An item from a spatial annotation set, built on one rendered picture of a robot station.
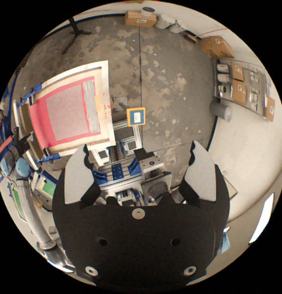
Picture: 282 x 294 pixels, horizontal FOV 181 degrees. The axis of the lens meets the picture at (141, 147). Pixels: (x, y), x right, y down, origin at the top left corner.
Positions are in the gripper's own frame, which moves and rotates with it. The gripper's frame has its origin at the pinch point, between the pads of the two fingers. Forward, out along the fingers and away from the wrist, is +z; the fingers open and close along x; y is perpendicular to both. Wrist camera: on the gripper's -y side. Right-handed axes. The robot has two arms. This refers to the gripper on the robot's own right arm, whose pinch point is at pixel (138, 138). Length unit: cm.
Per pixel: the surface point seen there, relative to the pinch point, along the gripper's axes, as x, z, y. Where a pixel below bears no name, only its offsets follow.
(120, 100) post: -30, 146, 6
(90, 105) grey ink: -30, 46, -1
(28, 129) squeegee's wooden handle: -69, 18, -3
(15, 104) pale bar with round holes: -94, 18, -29
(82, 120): -37, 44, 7
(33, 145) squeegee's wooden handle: -69, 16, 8
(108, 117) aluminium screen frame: -19, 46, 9
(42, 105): -69, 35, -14
